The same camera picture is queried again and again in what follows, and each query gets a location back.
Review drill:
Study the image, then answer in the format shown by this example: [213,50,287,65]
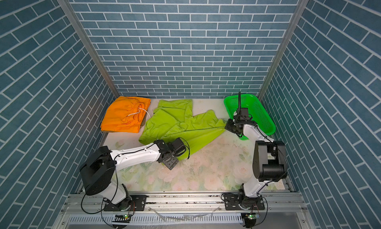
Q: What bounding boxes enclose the green perforated plastic basket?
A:
[224,94,276,140]

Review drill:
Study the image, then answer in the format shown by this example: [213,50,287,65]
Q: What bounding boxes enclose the light green garment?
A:
[139,100,226,160]

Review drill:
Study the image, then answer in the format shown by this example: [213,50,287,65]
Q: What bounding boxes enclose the orange shorts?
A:
[101,97,151,133]

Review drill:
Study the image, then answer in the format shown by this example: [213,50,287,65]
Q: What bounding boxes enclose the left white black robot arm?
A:
[80,138,190,205]

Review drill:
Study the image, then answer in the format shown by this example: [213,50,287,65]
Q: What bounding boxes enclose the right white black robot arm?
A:
[225,107,288,202]

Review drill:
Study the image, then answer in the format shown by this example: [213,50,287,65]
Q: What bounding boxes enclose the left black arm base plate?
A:
[104,195,147,212]

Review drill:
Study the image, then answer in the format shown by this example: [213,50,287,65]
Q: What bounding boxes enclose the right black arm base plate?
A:
[220,193,265,211]

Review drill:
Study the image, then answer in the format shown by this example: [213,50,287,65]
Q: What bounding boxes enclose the aluminium front rail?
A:
[59,191,310,215]

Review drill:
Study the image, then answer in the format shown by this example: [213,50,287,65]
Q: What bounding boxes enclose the right aluminium corner post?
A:
[258,0,309,101]

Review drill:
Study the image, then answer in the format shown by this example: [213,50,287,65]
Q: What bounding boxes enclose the aluminium corner post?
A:
[258,0,309,101]
[57,0,120,98]

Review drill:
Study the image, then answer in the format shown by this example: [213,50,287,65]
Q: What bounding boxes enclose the left aluminium corner post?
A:
[57,0,120,98]

